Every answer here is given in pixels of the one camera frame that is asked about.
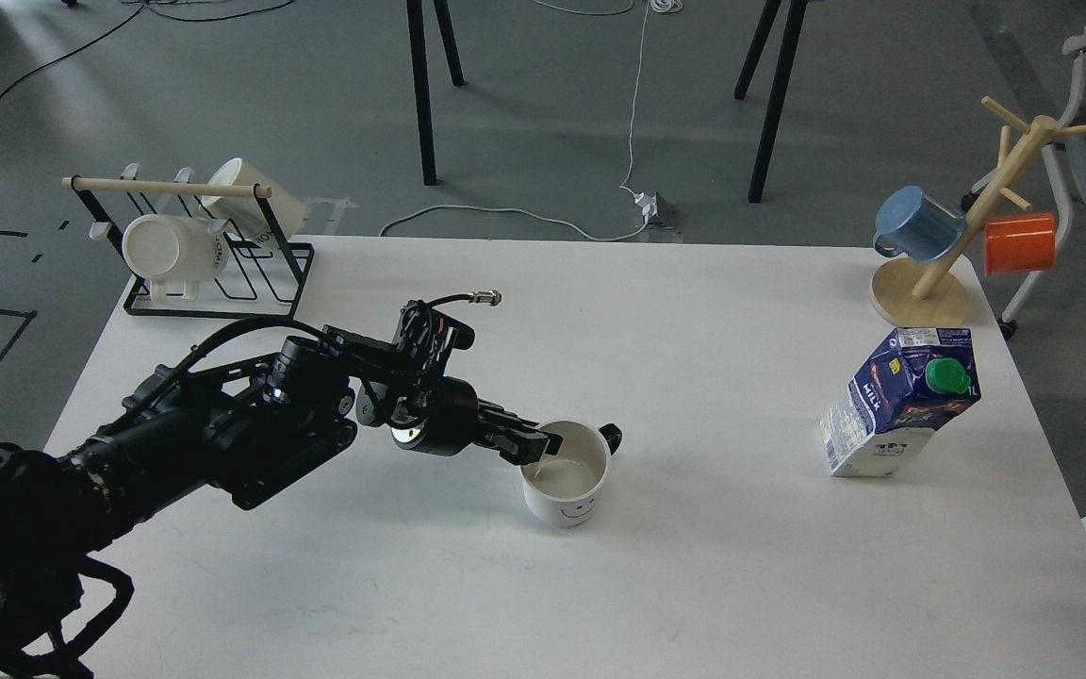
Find cream mug on rack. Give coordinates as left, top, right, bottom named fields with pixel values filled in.
left=202, top=158, right=310, bottom=248

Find black right table legs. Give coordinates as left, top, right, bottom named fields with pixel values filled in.
left=733, top=1, right=809, bottom=205

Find blue white milk carton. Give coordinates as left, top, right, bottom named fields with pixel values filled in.
left=820, top=327, right=981, bottom=477

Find blue mug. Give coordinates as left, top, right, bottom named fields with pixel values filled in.
left=872, top=186, right=965, bottom=263

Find black table legs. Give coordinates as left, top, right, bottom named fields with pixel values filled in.
left=405, top=1, right=466, bottom=186
left=733, top=1, right=809, bottom=205

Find orange mug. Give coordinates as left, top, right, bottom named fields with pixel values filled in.
left=983, top=212, right=1057, bottom=276

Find black left table legs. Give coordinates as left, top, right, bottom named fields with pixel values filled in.
left=405, top=1, right=466, bottom=186

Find white smiley face mug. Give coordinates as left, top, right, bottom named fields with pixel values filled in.
left=520, top=420, right=622, bottom=528

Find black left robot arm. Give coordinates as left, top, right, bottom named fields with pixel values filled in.
left=0, top=300, right=561, bottom=678

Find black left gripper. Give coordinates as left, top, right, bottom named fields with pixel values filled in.
left=354, top=377, right=561, bottom=467

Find black floor cable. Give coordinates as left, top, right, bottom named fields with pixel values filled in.
left=0, top=0, right=296, bottom=158

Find white power adapter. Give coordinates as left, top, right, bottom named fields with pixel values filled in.
left=633, top=192, right=678, bottom=229

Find wooden mug tree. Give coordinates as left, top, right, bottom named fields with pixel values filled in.
left=869, top=96, right=1086, bottom=327

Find white power cable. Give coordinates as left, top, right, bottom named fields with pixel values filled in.
left=380, top=0, right=685, bottom=243

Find white mug lying front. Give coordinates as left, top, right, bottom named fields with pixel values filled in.
left=122, top=214, right=229, bottom=304

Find black wire mug rack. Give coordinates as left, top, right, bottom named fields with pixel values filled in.
left=63, top=167, right=315, bottom=319

